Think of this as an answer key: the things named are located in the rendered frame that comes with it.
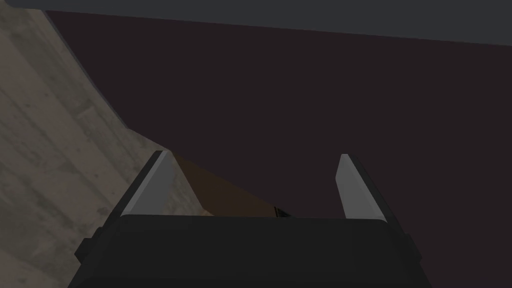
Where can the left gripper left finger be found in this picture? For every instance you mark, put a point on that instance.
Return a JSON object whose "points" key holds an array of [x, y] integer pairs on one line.
{"points": [[150, 188]]}

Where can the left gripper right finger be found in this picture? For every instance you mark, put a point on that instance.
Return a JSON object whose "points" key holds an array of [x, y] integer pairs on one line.
{"points": [[360, 192]]}

